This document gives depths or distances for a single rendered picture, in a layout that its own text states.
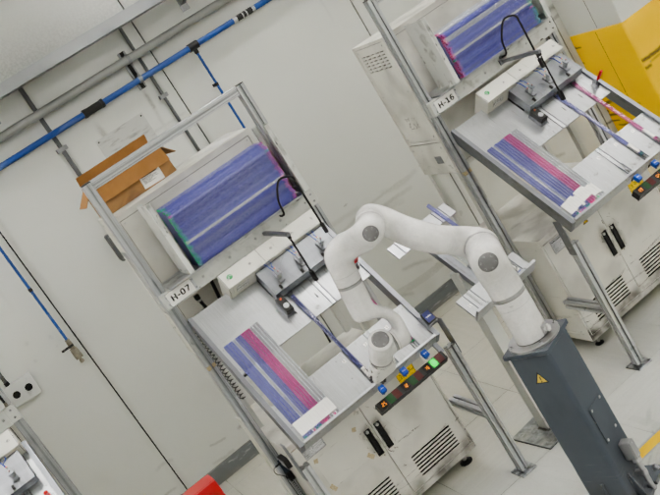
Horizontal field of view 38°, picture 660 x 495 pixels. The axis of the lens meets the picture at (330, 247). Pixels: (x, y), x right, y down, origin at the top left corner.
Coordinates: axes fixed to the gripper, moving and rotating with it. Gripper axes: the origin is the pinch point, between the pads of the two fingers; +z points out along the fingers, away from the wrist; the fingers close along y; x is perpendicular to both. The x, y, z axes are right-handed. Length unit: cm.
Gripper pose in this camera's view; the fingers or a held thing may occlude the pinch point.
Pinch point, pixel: (381, 378)
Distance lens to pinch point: 353.6
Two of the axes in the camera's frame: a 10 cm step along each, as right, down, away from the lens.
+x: -6.4, -6.2, 4.4
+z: 0.6, 5.4, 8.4
